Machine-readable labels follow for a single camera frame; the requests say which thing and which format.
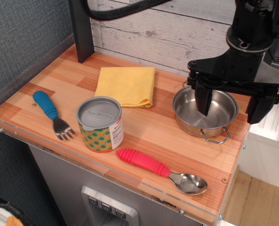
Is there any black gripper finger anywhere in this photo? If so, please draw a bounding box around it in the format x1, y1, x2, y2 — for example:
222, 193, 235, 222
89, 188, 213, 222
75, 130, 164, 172
195, 81, 213, 116
246, 90, 278, 124

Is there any red handled spoon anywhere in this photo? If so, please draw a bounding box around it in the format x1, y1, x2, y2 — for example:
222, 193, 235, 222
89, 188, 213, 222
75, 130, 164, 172
117, 148, 208, 195

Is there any grey toy dispenser panel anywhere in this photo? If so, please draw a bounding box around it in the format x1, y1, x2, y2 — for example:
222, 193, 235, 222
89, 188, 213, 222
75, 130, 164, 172
81, 186, 140, 226

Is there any dark vertical post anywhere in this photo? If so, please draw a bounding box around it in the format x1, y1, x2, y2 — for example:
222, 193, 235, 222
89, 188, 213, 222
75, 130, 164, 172
68, 0, 95, 63

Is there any small steel pot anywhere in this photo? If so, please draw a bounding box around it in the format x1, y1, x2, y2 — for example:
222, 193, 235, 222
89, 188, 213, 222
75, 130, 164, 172
172, 81, 239, 145

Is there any black braided cable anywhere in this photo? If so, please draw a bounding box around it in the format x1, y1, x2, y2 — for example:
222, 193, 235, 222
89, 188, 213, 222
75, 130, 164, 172
83, 0, 173, 21

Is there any blue handled fork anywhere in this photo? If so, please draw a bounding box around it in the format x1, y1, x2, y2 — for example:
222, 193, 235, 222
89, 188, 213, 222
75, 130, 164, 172
33, 90, 75, 140

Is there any yellow cloth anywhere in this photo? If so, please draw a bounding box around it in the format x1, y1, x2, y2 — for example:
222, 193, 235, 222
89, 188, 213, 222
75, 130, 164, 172
95, 67, 156, 108

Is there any patterned can with grey lid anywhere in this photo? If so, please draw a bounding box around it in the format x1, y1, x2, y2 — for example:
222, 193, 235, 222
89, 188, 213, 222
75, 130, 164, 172
76, 96, 124, 153

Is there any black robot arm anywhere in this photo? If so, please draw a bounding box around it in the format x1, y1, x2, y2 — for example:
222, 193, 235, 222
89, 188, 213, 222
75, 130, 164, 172
188, 0, 279, 124

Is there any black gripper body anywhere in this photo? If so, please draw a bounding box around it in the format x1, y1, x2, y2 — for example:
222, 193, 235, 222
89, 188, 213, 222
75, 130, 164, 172
187, 47, 279, 99

